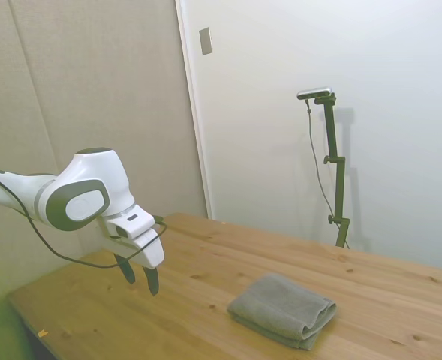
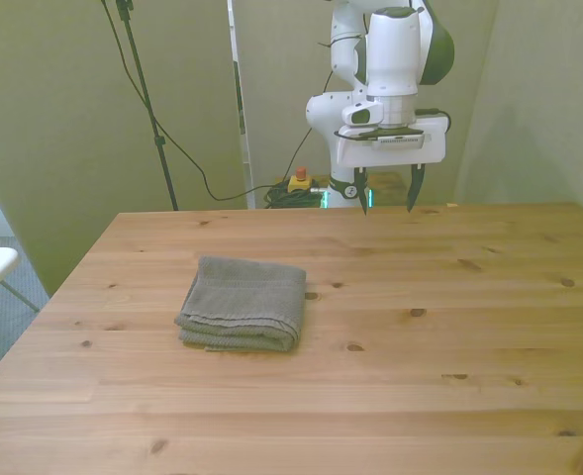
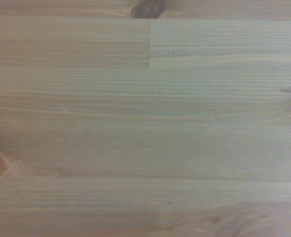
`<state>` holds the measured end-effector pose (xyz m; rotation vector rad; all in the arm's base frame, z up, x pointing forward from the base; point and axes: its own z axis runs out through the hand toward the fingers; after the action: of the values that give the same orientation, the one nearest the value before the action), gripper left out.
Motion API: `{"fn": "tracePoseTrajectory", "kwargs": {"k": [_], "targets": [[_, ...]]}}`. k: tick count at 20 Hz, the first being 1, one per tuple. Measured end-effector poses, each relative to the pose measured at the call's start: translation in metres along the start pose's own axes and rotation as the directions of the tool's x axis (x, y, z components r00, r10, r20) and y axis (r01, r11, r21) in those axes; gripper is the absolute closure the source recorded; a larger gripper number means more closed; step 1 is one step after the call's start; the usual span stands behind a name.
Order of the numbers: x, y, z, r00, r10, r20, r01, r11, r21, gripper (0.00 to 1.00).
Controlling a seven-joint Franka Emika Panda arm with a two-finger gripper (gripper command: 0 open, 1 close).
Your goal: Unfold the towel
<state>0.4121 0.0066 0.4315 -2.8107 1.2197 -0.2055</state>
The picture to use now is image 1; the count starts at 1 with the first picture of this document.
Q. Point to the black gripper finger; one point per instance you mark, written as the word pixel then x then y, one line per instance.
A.
pixel 152 282
pixel 127 270

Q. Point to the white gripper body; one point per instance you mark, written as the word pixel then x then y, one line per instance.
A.
pixel 149 251

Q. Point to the grey towel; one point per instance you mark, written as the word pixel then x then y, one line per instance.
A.
pixel 280 311

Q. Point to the small orange tape scrap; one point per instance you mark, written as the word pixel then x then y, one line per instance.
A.
pixel 42 332

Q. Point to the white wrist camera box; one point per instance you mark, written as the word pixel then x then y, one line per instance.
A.
pixel 130 224

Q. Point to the white door frame trim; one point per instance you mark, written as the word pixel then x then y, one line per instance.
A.
pixel 194 112

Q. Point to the dark green camera stand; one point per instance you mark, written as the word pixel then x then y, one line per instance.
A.
pixel 337 168

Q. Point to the grey wall switch plate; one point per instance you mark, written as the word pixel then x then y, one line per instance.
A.
pixel 205 41

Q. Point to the silver exterior camera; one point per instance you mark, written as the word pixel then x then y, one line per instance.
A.
pixel 314 92

